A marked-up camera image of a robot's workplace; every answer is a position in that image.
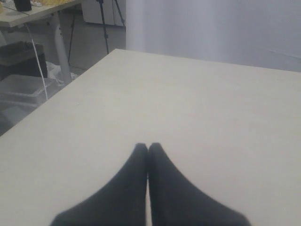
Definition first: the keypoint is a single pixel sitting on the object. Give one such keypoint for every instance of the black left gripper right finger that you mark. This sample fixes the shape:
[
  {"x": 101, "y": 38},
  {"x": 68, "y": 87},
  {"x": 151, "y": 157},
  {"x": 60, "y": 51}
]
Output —
[{"x": 175, "y": 201}]

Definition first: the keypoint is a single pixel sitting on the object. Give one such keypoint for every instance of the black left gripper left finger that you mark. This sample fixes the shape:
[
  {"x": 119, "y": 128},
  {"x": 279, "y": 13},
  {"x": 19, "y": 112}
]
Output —
[{"x": 121, "y": 202}]

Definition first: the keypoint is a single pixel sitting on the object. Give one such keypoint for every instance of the clear plastic storage bin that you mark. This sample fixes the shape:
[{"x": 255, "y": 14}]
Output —
[{"x": 26, "y": 91}]

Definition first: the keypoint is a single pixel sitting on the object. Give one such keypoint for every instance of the dark box under desk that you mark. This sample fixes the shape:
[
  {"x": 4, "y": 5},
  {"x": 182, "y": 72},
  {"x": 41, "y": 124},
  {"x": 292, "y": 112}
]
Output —
[{"x": 22, "y": 58}]

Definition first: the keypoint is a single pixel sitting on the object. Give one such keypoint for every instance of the grey backdrop curtain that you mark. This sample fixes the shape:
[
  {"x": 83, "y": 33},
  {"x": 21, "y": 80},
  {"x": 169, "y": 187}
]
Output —
[{"x": 262, "y": 33}]

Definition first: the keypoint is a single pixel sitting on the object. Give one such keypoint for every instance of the black tripod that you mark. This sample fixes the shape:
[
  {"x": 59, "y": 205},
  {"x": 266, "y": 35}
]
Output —
[{"x": 104, "y": 24}]

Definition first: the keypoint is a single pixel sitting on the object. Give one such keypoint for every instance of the white background desk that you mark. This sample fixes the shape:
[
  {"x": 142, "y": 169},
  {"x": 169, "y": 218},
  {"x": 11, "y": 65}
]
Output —
[{"x": 11, "y": 18}]

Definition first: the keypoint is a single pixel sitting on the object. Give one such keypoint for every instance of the black object on desk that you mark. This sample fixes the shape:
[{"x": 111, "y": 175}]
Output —
[{"x": 23, "y": 5}]

